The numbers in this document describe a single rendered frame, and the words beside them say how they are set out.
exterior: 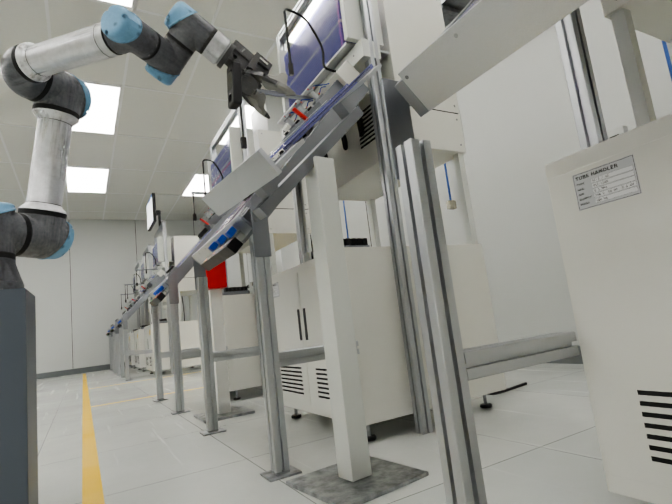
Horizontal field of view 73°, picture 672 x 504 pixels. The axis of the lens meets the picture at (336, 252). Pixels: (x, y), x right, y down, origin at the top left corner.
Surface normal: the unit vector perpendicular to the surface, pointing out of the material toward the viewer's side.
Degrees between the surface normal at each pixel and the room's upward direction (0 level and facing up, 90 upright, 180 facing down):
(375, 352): 90
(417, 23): 90
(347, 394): 90
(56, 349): 90
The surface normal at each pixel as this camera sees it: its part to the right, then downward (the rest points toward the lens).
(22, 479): 0.45, -0.19
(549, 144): -0.87, 0.03
